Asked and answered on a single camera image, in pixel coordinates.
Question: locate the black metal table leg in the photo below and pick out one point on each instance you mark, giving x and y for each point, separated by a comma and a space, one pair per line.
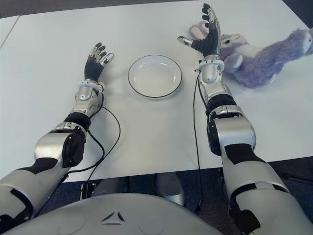
86, 189

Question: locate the white plate black rim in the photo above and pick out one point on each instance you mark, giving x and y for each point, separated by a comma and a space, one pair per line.
154, 78

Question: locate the grey robot torso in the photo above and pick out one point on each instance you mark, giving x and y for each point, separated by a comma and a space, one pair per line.
117, 215

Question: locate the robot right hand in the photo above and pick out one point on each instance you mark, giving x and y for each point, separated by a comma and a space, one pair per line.
211, 41

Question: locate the robot left arm silver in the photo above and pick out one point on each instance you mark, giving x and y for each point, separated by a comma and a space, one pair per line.
49, 147

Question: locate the silver robot left leg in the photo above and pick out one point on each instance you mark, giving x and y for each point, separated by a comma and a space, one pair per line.
110, 187

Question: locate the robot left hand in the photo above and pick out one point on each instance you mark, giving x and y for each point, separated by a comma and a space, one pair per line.
94, 67

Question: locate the robot right arm silver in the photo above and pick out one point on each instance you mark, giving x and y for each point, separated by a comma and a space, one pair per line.
234, 132

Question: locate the purple plush bunny doll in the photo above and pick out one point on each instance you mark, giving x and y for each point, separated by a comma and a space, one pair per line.
264, 61

